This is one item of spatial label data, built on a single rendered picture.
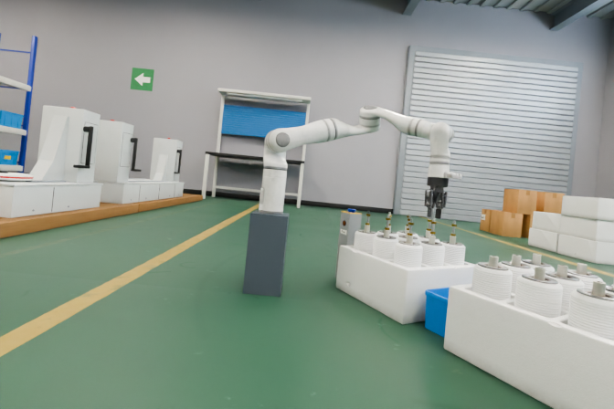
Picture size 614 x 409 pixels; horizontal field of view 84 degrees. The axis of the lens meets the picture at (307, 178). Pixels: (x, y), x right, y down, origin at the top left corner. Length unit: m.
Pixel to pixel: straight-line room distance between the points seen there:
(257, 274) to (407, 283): 0.54
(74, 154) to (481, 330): 2.72
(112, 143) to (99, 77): 4.15
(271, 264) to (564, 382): 0.88
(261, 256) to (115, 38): 6.64
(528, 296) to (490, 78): 6.42
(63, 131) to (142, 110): 4.13
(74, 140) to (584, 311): 2.92
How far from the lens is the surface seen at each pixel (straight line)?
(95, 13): 7.95
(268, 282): 1.33
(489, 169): 7.02
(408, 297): 1.24
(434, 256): 1.35
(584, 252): 3.80
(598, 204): 3.70
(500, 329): 1.04
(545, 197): 5.22
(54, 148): 2.97
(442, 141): 1.35
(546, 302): 1.03
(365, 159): 6.38
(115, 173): 3.44
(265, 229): 1.29
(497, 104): 7.23
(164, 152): 4.67
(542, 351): 1.01
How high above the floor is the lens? 0.44
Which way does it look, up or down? level
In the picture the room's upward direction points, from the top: 6 degrees clockwise
